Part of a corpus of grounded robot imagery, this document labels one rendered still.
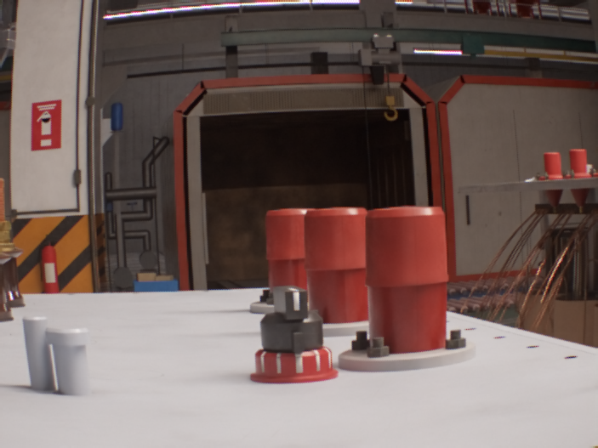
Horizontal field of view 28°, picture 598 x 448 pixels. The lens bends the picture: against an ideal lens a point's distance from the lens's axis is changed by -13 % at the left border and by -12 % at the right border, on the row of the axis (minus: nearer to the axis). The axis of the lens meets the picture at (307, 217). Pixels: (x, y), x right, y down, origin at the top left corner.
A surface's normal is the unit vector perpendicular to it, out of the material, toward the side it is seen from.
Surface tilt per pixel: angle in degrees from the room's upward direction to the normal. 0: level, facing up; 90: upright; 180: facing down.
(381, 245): 89
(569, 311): 90
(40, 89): 90
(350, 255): 89
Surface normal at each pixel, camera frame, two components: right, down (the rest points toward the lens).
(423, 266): 0.29, -0.02
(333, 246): -0.18, 0.00
